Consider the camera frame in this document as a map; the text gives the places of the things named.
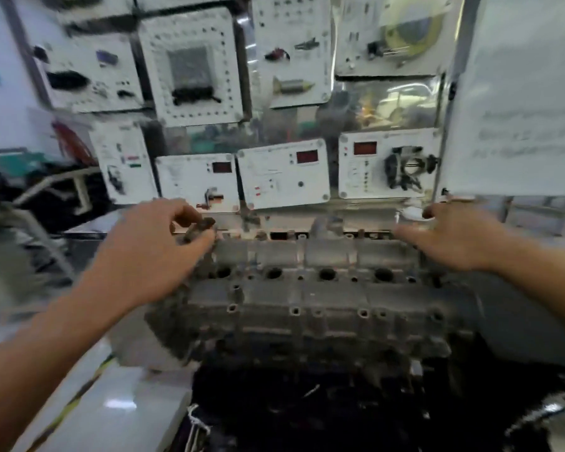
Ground person's left hand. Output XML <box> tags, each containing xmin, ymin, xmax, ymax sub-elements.
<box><xmin>82</xmin><ymin>198</ymin><xmax>216</xmax><ymax>311</ymax></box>

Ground person's right hand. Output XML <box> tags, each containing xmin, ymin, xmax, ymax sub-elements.
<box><xmin>395</xmin><ymin>201</ymin><xmax>509</xmax><ymax>272</ymax></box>

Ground grey metal engine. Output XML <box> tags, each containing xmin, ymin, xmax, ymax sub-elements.
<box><xmin>143</xmin><ymin>216</ymin><xmax>481</xmax><ymax>372</ymax></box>

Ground person's right forearm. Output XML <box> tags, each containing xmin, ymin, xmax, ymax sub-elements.
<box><xmin>489</xmin><ymin>235</ymin><xmax>565</xmax><ymax>335</ymax></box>

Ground person's left forearm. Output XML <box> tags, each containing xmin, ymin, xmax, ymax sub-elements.
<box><xmin>0</xmin><ymin>291</ymin><xmax>123</xmax><ymax>452</ymax></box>

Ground engine on beige stand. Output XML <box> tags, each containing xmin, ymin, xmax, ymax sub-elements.
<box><xmin>0</xmin><ymin>150</ymin><xmax>102</xmax><ymax>321</ymax></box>

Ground black engine on trolley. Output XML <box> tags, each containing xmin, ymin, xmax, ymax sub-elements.
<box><xmin>0</xmin><ymin>159</ymin><xmax>109</xmax><ymax>231</ymax></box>

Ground white panel green red labels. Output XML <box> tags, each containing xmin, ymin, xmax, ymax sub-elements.
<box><xmin>88</xmin><ymin>122</ymin><xmax>159</xmax><ymax>205</ymax></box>

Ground white panel black lever sensor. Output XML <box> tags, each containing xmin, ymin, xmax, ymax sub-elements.
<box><xmin>155</xmin><ymin>153</ymin><xmax>241</xmax><ymax>213</ymax></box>

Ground black throttle body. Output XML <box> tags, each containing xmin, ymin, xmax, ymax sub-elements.
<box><xmin>384</xmin><ymin>145</ymin><xmax>439</xmax><ymax>191</ymax></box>

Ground white panel throttle body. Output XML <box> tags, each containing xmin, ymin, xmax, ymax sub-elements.
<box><xmin>338</xmin><ymin>128</ymin><xmax>443</xmax><ymax>200</ymax></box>

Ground red hoist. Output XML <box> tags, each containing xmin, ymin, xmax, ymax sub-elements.
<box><xmin>51</xmin><ymin>121</ymin><xmax>97</xmax><ymax>165</ymax></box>

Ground white panel curve graph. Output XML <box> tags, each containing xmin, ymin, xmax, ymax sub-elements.
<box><xmin>237</xmin><ymin>138</ymin><xmax>331</xmax><ymax>210</ymax></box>

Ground white panel control module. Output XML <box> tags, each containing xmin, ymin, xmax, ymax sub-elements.
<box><xmin>137</xmin><ymin>6</ymin><xmax>245</xmax><ymax>127</ymax></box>

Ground large whiteboard on stand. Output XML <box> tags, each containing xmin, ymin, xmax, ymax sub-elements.
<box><xmin>435</xmin><ymin>0</ymin><xmax>565</xmax><ymax>222</ymax></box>

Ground white sensor training panel board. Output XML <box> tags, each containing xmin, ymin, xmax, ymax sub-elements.
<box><xmin>63</xmin><ymin>0</ymin><xmax>467</xmax><ymax>240</ymax></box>

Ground clear cased control module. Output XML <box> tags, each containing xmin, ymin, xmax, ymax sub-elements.
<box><xmin>167</xmin><ymin>45</ymin><xmax>222</xmax><ymax>107</ymax></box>

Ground chrome handwheel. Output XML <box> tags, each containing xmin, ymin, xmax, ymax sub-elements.
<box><xmin>503</xmin><ymin>390</ymin><xmax>565</xmax><ymax>452</ymax></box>

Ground white panel yellow disc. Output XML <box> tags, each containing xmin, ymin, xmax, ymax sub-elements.
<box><xmin>334</xmin><ymin>0</ymin><xmax>462</xmax><ymax>77</ymax></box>

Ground yellow blue disc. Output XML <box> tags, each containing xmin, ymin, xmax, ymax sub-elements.
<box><xmin>381</xmin><ymin>9</ymin><xmax>446</xmax><ymax>60</ymax></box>

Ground white panel grey probe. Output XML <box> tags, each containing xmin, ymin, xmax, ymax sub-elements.
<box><xmin>134</xmin><ymin>0</ymin><xmax>236</xmax><ymax>10</ymax></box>

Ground white panel brass filter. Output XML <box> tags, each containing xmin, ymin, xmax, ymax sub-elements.
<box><xmin>252</xmin><ymin>0</ymin><xmax>334</xmax><ymax>109</ymax></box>

